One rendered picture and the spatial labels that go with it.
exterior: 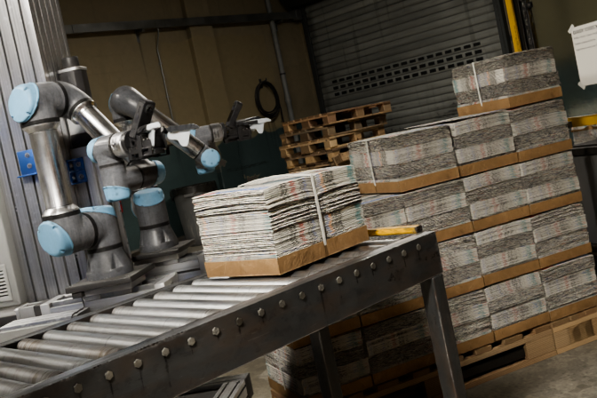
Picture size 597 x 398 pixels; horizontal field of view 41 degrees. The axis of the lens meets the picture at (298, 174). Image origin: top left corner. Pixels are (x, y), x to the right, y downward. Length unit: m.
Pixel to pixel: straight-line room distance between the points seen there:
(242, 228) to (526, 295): 1.70
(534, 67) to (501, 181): 0.52
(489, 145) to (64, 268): 1.73
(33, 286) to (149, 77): 7.85
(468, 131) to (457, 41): 7.43
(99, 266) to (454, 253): 1.42
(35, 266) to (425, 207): 1.48
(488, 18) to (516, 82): 6.98
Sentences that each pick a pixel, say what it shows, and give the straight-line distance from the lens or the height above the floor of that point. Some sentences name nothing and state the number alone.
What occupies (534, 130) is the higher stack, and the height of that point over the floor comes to 0.95.
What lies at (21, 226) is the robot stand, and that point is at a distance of 2.92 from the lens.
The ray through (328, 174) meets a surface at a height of 1.02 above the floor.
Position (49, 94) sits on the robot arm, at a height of 1.42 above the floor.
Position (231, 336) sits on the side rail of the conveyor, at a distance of 1.74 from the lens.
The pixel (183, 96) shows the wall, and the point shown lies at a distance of 10.89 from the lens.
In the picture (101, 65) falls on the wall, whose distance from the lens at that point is 10.30.
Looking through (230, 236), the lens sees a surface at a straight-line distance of 2.12.
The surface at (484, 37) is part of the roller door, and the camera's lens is 10.49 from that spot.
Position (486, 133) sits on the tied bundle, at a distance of 3.36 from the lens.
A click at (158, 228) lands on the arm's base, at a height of 0.90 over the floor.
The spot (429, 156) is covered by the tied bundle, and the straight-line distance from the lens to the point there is 3.19.
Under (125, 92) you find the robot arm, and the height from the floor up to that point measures 1.43.
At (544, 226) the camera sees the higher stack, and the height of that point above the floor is 0.55.
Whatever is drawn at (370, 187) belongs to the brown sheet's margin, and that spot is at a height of 0.86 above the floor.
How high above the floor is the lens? 1.15
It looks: 3 degrees down
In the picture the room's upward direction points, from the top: 12 degrees counter-clockwise
